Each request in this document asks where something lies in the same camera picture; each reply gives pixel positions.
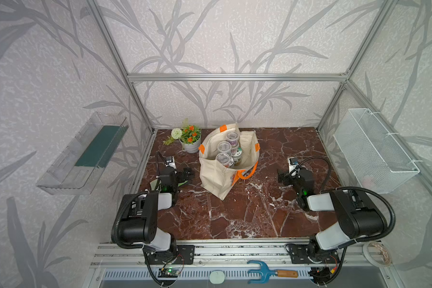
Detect beige canvas bag orange handles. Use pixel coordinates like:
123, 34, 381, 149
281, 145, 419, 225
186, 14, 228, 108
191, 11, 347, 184
199, 124, 260, 200

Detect red label seed jar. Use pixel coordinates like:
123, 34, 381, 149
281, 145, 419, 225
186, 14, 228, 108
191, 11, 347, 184
216, 153, 234, 168

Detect green label seed jar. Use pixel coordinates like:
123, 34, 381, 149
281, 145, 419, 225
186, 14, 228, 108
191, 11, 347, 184
217, 141, 232, 156
231, 145, 242, 166

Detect purple label seed jar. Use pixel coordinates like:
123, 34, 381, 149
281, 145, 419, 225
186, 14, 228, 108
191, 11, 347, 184
226, 131, 240, 151

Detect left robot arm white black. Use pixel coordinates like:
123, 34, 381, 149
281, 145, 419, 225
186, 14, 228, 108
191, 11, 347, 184
111, 166, 194, 257

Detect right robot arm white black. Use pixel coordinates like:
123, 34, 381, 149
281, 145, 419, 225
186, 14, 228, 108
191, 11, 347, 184
277, 169, 396, 264

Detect lying green label seed jar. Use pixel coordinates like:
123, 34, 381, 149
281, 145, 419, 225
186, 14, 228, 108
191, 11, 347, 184
231, 145, 242, 166

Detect green black garden glove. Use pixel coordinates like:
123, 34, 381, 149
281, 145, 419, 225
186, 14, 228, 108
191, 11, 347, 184
150, 177, 189, 193

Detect potted orange flower plant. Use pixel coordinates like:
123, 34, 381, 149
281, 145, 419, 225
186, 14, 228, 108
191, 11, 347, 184
163, 118, 202, 154

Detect green circuit board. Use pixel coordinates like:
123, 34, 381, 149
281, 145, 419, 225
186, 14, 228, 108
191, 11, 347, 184
158, 267, 181, 278

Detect right base wiring bundle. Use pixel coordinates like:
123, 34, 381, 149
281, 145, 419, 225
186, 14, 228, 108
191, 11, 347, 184
308, 264, 341, 285

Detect blue garden hand fork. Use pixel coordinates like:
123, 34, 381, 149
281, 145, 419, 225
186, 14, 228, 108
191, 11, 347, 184
247, 260, 299, 284

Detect tape roll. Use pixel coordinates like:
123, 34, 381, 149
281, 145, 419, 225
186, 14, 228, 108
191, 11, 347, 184
362, 241, 392, 268

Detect white oval button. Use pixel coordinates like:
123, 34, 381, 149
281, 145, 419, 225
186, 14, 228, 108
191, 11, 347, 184
209, 271, 226, 284

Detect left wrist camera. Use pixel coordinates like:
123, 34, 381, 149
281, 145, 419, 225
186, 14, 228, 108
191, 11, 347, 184
164, 156, 176, 169

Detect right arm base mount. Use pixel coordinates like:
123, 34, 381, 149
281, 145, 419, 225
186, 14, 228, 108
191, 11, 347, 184
284, 243, 340, 264

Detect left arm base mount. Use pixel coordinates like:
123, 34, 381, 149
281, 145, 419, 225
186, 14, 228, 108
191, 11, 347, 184
144, 245, 196, 265

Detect white wire mesh basket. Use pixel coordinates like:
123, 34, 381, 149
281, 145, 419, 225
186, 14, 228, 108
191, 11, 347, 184
334, 108, 420, 194

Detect clear plastic wall shelf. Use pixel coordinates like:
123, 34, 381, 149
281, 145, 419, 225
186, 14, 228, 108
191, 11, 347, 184
36, 112, 129, 196

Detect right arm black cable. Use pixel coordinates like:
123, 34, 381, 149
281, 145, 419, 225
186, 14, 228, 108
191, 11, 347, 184
296, 156, 397, 242

